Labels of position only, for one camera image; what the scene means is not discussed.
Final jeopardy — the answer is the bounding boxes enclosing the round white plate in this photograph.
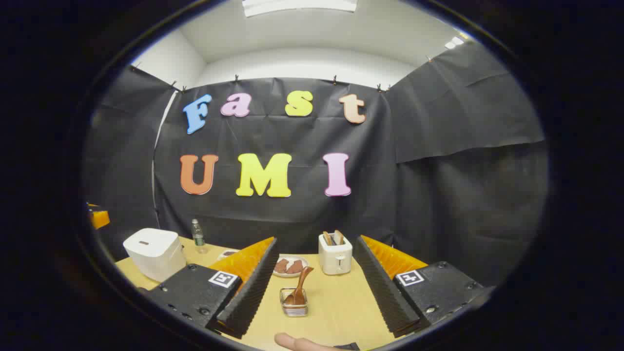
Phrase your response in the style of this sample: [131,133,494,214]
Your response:
[272,255,310,278]

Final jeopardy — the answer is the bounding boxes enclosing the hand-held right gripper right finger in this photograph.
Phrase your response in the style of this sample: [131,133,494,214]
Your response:
[353,235,495,338]

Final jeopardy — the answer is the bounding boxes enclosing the white toaster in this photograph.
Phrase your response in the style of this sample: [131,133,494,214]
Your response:
[318,233,353,275]

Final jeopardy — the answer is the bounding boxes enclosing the brown wooden spoon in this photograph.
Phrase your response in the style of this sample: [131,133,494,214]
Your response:
[284,266,314,306]

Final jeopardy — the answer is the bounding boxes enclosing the white rice cooker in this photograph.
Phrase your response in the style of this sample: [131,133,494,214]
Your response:
[123,228,187,282]

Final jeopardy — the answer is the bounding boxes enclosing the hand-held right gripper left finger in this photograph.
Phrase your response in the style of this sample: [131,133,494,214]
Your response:
[138,237,280,340]

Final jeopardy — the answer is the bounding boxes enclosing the black backdrop cloth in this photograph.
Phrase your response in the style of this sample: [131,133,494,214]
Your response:
[83,41,549,288]

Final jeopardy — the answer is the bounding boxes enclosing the clear plastic water bottle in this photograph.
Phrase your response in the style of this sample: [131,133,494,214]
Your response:
[191,219,208,254]

